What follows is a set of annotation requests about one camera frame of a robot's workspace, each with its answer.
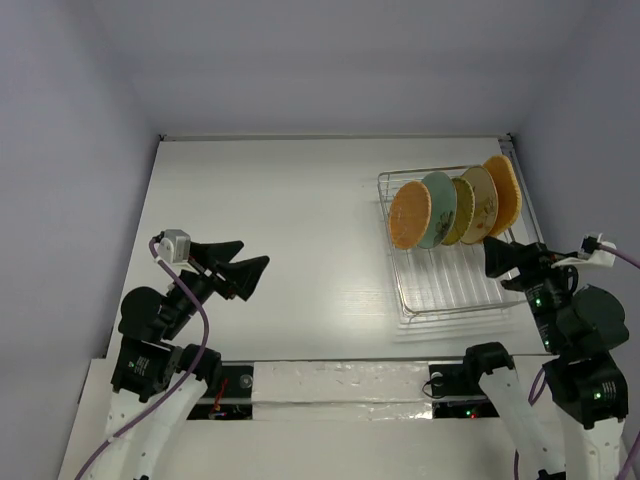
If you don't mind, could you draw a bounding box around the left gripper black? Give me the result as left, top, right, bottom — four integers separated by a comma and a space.
162, 239, 270, 335

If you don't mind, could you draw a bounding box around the teal floral plate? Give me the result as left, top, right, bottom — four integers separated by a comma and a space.
418, 171, 457, 249

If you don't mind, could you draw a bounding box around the orange wicker plate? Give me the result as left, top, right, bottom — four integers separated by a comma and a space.
388, 181, 432, 250
483, 155, 522, 237

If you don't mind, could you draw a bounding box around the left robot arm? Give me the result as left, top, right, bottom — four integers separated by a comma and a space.
87, 230, 269, 479

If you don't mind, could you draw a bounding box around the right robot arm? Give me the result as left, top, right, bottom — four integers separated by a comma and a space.
460, 235, 629, 479

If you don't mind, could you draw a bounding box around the cream floral plate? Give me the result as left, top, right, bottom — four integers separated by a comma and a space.
461, 165, 498, 245

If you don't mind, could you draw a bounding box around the yellow-green woven plate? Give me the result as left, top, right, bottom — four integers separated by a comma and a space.
442, 177, 475, 246

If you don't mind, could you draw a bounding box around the white foam strip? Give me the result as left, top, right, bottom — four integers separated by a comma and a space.
251, 361, 432, 422

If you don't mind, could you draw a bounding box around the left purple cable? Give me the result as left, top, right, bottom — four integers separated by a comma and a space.
73, 237, 211, 480

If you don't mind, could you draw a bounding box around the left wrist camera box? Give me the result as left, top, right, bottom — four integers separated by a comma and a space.
157, 229, 191, 265

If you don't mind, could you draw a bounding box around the metal wire dish rack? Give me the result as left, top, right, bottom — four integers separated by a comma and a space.
377, 165, 524, 320

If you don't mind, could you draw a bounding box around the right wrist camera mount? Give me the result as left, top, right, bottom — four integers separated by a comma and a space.
552, 233, 616, 269

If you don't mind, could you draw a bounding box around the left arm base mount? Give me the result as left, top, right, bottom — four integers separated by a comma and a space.
187, 362, 254, 421

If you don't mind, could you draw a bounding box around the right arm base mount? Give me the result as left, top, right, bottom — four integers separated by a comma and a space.
422, 363, 499, 420

